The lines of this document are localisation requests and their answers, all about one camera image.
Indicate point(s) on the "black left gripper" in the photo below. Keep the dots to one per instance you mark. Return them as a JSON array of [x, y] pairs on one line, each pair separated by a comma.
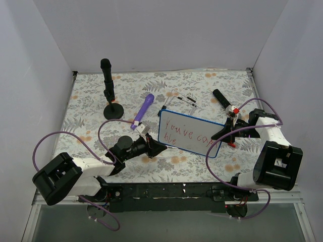
[[149, 147]]

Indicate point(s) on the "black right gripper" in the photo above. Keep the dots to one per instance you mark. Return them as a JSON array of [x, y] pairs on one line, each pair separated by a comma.
[[233, 131]]

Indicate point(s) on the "red white marker pen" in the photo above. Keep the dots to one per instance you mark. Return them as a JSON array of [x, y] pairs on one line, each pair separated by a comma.
[[171, 147]]

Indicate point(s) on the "blue framed whiteboard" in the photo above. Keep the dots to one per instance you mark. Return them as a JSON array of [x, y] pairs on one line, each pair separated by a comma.
[[186, 132]]

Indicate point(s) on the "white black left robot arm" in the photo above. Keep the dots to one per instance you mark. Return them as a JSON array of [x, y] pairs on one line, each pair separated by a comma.
[[67, 176]]

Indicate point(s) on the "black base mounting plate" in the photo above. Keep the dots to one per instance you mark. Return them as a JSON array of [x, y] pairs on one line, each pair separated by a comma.
[[139, 197]]

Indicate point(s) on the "black round microphone stand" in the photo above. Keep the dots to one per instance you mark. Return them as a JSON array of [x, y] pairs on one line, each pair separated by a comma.
[[113, 111]]

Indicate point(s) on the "black microphone on stand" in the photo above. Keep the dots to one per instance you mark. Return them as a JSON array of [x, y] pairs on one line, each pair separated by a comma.
[[108, 81]]

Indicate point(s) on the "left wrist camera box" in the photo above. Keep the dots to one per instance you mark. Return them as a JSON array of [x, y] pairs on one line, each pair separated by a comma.
[[142, 129]]

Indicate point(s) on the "black wire whiteboard stand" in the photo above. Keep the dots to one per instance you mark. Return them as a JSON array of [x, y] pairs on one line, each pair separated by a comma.
[[179, 102]]

